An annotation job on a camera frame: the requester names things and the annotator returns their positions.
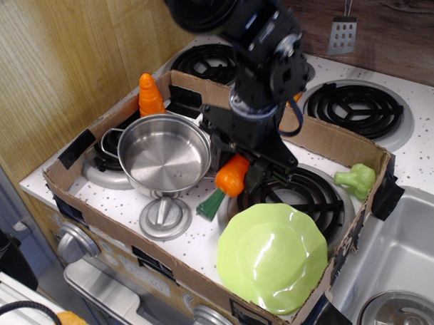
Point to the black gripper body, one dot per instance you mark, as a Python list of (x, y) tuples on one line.
[(257, 134)]

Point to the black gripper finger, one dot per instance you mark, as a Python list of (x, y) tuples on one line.
[(259, 172), (220, 155)]

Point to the orange toy carrot green stem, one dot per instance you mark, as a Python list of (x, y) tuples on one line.
[(229, 182)]

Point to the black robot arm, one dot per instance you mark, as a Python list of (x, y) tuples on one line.
[(271, 69)]

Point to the light green plastic plate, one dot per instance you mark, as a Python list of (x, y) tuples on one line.
[(273, 256)]

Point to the upright orange toy carrot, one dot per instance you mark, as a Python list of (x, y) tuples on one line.
[(150, 99)]

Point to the orange toy pumpkin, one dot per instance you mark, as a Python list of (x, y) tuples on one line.
[(294, 100)]

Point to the stainless steel pot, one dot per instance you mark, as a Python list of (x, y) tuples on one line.
[(162, 155)]

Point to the front right black burner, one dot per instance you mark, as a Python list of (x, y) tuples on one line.
[(310, 191)]

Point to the black burner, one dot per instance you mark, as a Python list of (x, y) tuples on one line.
[(310, 191), (99, 165), (368, 109), (212, 61)]

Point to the silver stove knob back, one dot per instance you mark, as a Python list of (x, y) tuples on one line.
[(310, 72)]

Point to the silver stove knob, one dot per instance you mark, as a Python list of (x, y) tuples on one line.
[(310, 72), (165, 219)]

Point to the back left black burner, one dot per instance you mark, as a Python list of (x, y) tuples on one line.
[(212, 61)]

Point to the silver stove knob front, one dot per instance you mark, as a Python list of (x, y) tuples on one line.
[(165, 219)]

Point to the green toy broccoli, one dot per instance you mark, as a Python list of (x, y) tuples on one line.
[(360, 179)]

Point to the back right black burner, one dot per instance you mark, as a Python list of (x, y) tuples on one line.
[(368, 109)]

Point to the front left black burner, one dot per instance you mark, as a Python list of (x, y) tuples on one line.
[(99, 165)]

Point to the cardboard fence with black tape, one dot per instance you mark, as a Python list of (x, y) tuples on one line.
[(187, 265)]

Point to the hanging metal slotted spatula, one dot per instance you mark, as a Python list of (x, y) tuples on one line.
[(342, 37)]

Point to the silver oven knob right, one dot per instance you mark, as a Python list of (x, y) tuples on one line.
[(204, 315)]

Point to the silver oven knob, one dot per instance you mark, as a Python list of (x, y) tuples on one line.
[(75, 244), (204, 315)]

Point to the silver toy sink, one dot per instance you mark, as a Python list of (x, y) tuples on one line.
[(395, 254)]

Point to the silver oven knob left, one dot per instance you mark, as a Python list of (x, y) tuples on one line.
[(75, 244)]

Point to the sink drain strainer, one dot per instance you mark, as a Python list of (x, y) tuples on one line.
[(397, 308)]

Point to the orange object bottom left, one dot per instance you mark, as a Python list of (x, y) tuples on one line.
[(70, 318)]

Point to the black device left edge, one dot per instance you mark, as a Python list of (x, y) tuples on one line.
[(13, 262)]

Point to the silver oven door handle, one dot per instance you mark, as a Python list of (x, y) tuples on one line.
[(119, 298)]

